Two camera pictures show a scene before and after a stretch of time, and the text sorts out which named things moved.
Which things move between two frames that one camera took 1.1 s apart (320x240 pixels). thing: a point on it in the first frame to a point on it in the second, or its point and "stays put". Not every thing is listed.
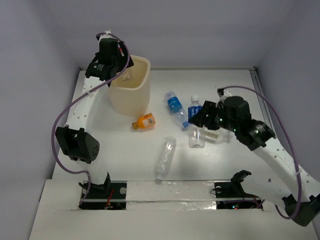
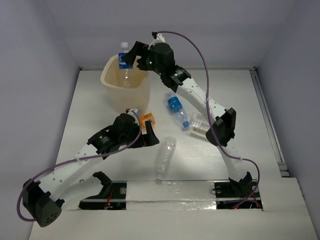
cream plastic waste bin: x=129 y=93 stays put
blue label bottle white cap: x=194 y=107 to x=123 y=65
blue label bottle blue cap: x=175 y=105 stays put
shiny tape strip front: x=170 y=195 stays put
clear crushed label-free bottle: x=168 y=150 stays put
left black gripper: x=125 y=63 to x=144 y=138
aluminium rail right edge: x=257 y=87 stays put
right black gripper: x=208 y=108 to x=139 y=48
